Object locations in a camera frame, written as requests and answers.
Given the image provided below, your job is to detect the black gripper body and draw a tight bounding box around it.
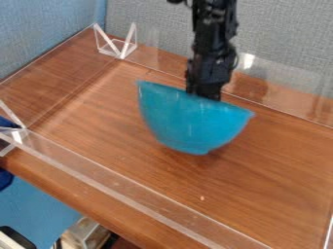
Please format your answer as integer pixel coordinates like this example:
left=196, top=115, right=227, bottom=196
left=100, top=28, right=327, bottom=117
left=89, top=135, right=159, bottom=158
left=186, top=49, right=238, bottom=101

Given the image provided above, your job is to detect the blue plastic bowl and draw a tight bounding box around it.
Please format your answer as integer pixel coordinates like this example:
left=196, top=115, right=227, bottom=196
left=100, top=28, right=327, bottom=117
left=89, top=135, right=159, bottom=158
left=136, top=81, right=255, bottom=155

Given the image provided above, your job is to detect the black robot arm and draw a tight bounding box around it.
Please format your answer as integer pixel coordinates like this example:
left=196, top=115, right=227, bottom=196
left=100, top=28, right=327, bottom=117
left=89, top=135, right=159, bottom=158
left=166, top=0, right=238, bottom=101

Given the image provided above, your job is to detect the clear acrylic back barrier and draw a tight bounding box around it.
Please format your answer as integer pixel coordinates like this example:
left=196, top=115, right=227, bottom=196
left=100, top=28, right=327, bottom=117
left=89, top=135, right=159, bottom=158
left=120, top=23, right=333, bottom=128

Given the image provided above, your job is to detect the clear acrylic barrier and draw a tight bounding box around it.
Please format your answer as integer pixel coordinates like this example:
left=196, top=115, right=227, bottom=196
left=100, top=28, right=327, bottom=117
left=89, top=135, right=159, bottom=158
left=0, top=128, right=271, bottom=249
left=120, top=23, right=333, bottom=128

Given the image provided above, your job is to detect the clear acrylic front barrier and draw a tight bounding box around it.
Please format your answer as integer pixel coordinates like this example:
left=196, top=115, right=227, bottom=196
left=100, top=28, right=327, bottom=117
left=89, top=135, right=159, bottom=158
left=0, top=128, right=271, bottom=249

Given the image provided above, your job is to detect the dark blue object left edge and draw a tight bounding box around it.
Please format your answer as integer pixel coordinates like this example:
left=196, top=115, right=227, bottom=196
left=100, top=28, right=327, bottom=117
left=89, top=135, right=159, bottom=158
left=0, top=116, right=21, bottom=192

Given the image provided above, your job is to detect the grey box under table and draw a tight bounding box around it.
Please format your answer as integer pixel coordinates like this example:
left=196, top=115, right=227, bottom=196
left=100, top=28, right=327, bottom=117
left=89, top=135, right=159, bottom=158
left=52, top=217, right=111, bottom=249

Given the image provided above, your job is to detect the black white object bottom left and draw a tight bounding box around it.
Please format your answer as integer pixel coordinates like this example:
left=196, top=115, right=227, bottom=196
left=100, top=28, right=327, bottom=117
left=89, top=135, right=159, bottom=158
left=0, top=226, right=36, bottom=249

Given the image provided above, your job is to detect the clear acrylic corner bracket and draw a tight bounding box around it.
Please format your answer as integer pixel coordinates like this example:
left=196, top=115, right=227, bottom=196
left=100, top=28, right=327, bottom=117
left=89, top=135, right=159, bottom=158
left=92, top=23, right=138, bottom=59

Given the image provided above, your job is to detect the clear acrylic left bracket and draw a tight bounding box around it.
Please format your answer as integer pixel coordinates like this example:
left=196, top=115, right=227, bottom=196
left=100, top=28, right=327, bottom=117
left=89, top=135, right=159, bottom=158
left=0, top=100, right=25, bottom=157

